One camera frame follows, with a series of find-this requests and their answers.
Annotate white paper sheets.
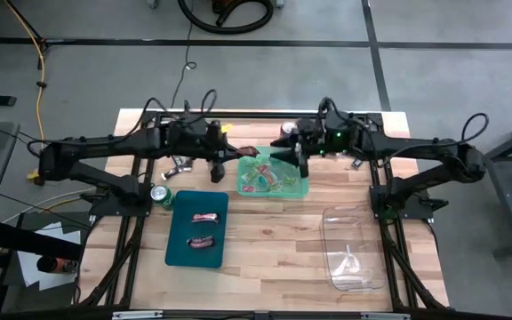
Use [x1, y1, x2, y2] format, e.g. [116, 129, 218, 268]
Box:
[15, 221, 83, 292]

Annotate yellow floor cable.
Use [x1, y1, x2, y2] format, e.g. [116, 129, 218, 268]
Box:
[4, 0, 46, 146]

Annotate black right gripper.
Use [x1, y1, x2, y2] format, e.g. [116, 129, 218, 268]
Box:
[269, 114, 333, 179]

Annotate black slanted bar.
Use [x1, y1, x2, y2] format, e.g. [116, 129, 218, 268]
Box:
[0, 220, 84, 261]

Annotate black aluminium table frame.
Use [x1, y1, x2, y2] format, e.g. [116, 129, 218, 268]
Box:
[76, 108, 448, 312]

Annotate clear plastic basket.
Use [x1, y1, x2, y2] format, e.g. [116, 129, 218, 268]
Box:
[319, 204, 388, 292]

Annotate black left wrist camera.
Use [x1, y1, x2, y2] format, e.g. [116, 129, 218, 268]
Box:
[205, 119, 223, 140]

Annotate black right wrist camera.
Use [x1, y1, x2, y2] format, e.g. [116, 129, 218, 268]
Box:
[298, 117, 316, 137]

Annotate green soda can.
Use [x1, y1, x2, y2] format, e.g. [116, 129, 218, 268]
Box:
[149, 184, 176, 211]

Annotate dark blue plastic basket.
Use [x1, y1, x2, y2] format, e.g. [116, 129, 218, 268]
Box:
[164, 190, 230, 270]

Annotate silver metal bracket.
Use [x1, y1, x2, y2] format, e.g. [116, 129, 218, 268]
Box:
[112, 310, 164, 320]
[360, 312, 412, 320]

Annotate black vacuum hose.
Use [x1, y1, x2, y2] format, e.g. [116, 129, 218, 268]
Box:
[176, 0, 275, 36]

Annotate green translucent plastic basket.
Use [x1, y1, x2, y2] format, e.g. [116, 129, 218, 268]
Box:
[237, 145, 311, 200]

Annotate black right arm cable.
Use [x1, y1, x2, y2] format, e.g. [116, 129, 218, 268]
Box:
[460, 112, 491, 143]

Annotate grey metal desk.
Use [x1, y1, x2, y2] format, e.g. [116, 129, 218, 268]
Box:
[460, 113, 512, 259]

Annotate orange and black bottle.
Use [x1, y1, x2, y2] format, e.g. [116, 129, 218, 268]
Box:
[36, 255, 79, 275]

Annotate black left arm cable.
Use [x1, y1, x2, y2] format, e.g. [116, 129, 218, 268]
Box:
[124, 88, 218, 134]

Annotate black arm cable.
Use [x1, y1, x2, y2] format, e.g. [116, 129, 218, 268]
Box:
[460, 112, 491, 143]
[124, 88, 218, 134]

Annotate red soda can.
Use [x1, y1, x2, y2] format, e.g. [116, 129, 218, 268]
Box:
[280, 121, 300, 140]

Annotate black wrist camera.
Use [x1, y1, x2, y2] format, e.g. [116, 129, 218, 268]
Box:
[298, 117, 316, 137]
[205, 119, 223, 140]

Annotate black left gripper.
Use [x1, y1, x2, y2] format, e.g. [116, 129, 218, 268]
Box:
[166, 118, 247, 185]

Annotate thin black floor cable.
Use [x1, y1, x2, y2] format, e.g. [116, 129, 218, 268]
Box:
[169, 0, 197, 110]

